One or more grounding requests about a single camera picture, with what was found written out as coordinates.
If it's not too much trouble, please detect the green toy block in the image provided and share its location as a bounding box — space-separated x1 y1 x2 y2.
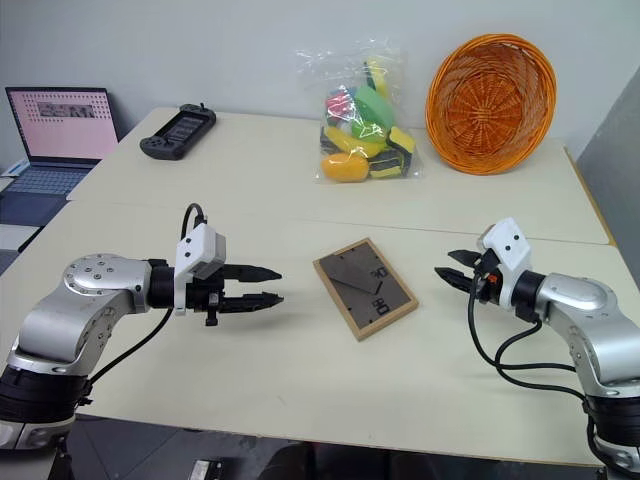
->
349 85 395 145

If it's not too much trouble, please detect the grey partition panel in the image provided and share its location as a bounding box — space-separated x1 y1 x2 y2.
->
573 63 640 247

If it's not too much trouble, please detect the yellow toy banana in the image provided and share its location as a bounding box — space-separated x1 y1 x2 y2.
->
323 124 387 158

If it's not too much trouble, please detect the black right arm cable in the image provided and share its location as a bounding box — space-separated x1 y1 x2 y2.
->
466 287 604 454

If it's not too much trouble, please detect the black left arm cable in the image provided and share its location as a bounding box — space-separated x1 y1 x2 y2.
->
85 202 209 387

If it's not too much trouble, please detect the black box under table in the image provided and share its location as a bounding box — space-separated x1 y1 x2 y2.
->
191 458 227 480

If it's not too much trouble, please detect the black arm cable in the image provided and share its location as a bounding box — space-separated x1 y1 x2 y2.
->
85 202 209 387
466 287 604 454

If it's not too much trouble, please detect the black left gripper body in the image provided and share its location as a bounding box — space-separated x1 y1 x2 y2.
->
184 264 237 328

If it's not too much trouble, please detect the grey laptop with pink screen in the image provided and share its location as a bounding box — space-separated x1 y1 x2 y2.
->
0 86 121 202

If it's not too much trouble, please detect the orange wicker basket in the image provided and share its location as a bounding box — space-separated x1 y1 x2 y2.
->
424 32 559 177

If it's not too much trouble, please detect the pink toy block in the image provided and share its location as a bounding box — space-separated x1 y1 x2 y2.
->
326 89 355 120

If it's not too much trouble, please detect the yellow black sponge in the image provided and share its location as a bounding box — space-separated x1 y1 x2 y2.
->
368 151 410 181
386 126 419 157

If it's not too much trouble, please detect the black handheld game controller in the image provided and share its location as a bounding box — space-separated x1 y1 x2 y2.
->
138 102 218 162

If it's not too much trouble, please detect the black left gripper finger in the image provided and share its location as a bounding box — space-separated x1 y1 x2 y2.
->
224 265 284 284
220 290 285 315

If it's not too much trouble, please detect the orange yellow toy fruit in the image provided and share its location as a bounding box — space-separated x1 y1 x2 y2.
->
321 153 371 183

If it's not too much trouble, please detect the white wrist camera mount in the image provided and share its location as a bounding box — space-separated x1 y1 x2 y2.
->
173 223 227 317
478 217 533 312

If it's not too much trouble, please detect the wooden framed grey board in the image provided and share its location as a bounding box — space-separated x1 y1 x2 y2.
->
312 237 420 343

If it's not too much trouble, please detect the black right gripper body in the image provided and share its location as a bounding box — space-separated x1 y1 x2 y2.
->
468 247 502 305

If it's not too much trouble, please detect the clear plastic bag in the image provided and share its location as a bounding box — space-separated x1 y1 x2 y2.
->
293 35 427 185

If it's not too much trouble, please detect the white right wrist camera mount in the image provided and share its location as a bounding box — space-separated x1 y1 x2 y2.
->
478 217 533 312

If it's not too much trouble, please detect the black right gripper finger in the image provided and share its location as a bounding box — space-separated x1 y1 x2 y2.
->
446 248 483 272
434 267 475 295

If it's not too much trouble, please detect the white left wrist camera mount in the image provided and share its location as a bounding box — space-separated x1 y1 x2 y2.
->
173 223 227 317

